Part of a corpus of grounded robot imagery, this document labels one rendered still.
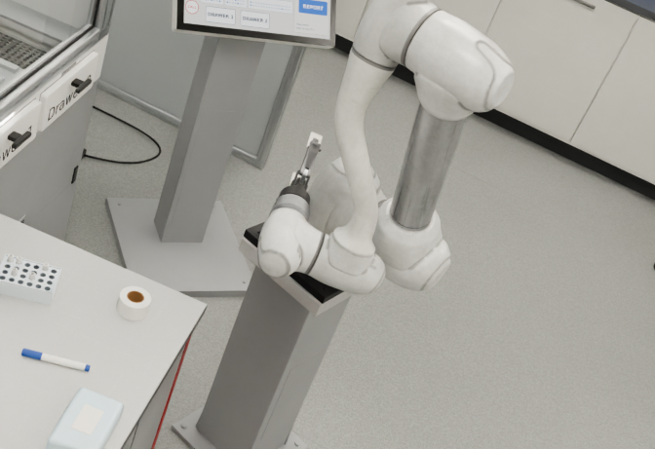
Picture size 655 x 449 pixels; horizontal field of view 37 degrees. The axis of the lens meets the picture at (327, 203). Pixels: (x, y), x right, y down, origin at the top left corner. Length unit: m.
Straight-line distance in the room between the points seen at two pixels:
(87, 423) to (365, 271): 0.68
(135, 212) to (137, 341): 1.54
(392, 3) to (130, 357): 0.91
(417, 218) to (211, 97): 1.17
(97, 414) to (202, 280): 1.57
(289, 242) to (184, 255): 1.43
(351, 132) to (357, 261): 0.30
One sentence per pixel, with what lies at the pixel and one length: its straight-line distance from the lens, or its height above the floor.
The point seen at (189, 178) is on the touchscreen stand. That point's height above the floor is 0.33.
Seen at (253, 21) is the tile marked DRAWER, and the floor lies 1.00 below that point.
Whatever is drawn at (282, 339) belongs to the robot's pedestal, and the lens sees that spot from 2.59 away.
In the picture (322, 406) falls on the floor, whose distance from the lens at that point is 3.24.
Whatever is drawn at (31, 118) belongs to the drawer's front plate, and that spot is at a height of 0.90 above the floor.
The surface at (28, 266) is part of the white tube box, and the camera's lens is 2.23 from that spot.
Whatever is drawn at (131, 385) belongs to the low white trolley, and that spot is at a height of 0.76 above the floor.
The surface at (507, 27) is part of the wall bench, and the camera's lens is 4.97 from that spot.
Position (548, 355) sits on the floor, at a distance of 3.89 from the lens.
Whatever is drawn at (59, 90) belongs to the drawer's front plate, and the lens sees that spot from 2.58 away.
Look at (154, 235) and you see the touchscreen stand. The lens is 3.57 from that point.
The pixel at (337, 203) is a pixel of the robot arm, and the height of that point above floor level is 0.98.
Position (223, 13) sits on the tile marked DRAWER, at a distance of 2.96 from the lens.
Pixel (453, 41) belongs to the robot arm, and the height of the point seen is 1.57.
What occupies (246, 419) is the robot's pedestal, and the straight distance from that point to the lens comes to 2.83.
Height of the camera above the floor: 2.29
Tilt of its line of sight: 34 degrees down
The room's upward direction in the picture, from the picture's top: 22 degrees clockwise
